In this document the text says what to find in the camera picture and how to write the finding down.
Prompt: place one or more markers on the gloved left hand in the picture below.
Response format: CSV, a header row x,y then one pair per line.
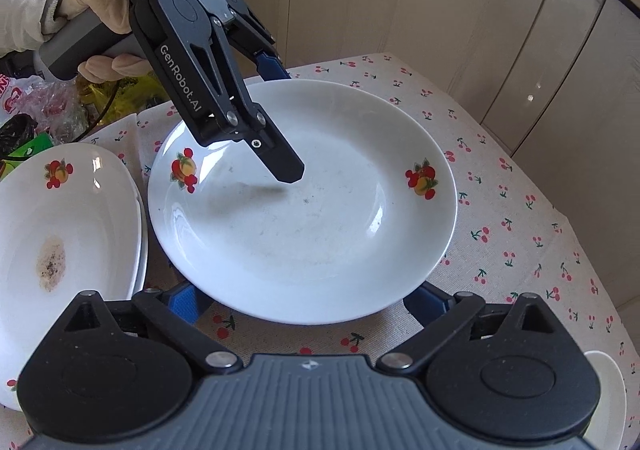
x,y
115,15

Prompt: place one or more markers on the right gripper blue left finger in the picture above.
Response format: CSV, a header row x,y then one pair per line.
x,y
169,317

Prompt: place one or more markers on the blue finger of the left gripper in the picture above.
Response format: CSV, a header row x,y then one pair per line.
x,y
270,68
276,154

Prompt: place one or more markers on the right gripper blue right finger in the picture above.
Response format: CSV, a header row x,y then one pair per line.
x,y
443,318

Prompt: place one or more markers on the stained white fruit plate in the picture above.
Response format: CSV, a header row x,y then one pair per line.
x,y
69,222

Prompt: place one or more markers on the cherry print tablecloth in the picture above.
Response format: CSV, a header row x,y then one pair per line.
x,y
509,237

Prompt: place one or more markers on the large plain white bowl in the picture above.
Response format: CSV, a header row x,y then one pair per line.
x,y
606,429

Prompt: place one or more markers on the green packaging bag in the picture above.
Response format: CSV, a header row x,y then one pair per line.
x,y
10,162

